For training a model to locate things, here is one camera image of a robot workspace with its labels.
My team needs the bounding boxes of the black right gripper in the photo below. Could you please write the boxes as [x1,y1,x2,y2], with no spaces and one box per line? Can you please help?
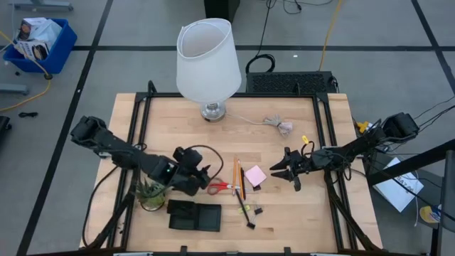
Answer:
[269,146,316,193]

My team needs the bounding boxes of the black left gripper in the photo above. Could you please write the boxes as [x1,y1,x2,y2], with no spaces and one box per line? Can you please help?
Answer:
[173,162,212,197]

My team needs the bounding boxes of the red handled scissors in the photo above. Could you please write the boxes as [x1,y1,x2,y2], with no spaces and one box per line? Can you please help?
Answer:
[206,180,255,196]

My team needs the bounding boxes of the pink sticky note pad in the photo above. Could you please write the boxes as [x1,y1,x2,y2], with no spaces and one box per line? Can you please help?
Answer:
[244,164,268,188]

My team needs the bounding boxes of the orange pencil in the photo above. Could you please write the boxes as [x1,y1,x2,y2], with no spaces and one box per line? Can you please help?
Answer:
[232,155,238,196]
[237,159,246,201]

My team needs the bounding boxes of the black pen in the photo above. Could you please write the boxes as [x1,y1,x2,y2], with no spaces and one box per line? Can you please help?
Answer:
[240,166,247,201]
[234,188,255,228]

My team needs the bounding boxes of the black mesh desk organizer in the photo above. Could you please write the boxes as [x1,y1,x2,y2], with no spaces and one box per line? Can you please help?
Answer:
[166,199,223,233]

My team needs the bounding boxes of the small potted succulent plant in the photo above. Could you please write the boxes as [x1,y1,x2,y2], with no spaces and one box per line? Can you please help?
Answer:
[136,177,168,213]

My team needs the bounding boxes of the silver table lamp white shade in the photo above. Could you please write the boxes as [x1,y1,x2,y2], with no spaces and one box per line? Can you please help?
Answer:
[176,17,243,123]

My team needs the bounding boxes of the white paper bag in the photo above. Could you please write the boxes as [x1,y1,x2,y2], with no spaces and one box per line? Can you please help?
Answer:
[373,156,425,213]

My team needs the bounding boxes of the black cabinet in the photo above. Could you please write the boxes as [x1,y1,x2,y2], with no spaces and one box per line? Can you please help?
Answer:
[203,0,241,23]

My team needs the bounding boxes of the blue plastic bin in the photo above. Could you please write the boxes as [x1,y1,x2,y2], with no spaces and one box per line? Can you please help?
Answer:
[2,17,78,75]

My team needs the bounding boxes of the grey desk foot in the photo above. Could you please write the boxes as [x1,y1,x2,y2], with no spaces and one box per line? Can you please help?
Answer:
[9,0,75,13]
[0,83,30,96]

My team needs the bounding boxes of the white packages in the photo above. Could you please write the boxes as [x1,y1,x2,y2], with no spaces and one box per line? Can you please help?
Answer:
[14,16,63,61]

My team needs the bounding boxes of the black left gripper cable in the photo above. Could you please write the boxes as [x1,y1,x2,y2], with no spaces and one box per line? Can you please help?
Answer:
[186,144,225,181]

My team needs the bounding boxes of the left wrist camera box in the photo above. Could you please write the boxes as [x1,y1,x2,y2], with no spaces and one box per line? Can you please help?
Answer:
[172,145,204,169]

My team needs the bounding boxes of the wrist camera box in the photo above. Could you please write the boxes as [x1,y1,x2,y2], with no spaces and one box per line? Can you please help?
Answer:
[172,145,204,169]
[311,148,335,170]

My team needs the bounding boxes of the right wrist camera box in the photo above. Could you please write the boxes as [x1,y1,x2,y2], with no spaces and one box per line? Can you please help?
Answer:
[311,148,335,170]

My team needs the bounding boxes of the bundled clear lamp cord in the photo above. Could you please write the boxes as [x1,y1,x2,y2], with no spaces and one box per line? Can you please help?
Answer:
[225,112,294,138]

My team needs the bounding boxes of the black aluminium table frame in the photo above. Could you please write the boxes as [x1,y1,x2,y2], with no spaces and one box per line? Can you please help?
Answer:
[80,80,385,256]

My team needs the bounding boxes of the coiled black cable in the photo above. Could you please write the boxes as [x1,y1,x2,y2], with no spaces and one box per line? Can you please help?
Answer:
[245,53,277,75]

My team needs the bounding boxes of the black camera mount beam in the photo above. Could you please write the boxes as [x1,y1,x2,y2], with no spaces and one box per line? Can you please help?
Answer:
[365,138,455,186]

